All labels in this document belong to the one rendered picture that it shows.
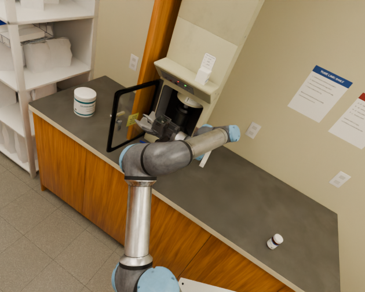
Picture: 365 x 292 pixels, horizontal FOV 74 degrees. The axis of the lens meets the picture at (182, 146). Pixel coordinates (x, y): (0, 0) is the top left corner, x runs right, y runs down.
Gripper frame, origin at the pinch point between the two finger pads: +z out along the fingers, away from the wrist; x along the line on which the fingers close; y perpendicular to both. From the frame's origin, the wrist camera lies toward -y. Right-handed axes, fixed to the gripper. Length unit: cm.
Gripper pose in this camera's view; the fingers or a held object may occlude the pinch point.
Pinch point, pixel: (140, 119)
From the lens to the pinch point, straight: 119.5
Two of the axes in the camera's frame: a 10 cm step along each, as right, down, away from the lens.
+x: -4.6, 4.7, -7.5
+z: -8.3, -5.2, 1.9
